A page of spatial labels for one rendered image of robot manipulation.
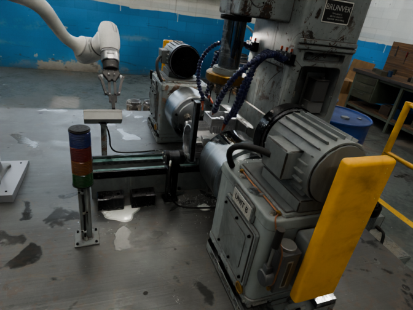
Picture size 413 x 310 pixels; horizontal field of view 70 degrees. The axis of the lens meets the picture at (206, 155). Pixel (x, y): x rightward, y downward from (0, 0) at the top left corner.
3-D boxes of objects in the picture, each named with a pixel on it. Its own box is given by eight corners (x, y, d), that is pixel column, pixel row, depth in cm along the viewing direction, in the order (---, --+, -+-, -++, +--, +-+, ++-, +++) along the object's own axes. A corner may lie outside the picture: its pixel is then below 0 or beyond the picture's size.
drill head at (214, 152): (239, 171, 136) (251, 121, 124) (291, 232, 102) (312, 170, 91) (188, 175, 127) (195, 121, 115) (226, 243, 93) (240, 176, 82)
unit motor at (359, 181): (276, 214, 105) (310, 100, 86) (342, 291, 78) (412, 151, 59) (209, 223, 96) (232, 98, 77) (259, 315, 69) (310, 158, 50)
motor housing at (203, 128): (217, 149, 153) (223, 114, 144) (232, 167, 137) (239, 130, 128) (180, 151, 146) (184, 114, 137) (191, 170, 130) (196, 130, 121)
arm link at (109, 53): (120, 48, 143) (120, 59, 142) (118, 57, 151) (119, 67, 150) (100, 46, 140) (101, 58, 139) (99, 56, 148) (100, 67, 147)
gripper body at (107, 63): (101, 58, 140) (102, 77, 138) (120, 59, 143) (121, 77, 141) (101, 66, 147) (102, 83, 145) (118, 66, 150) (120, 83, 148)
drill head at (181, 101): (195, 119, 190) (200, 80, 179) (216, 143, 160) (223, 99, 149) (157, 119, 181) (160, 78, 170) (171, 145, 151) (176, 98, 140)
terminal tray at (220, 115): (225, 125, 142) (227, 111, 139) (234, 134, 134) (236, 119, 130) (202, 125, 138) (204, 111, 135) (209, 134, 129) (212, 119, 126)
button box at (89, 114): (121, 123, 145) (120, 113, 146) (122, 119, 138) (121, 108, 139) (83, 123, 139) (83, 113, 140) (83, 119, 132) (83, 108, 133)
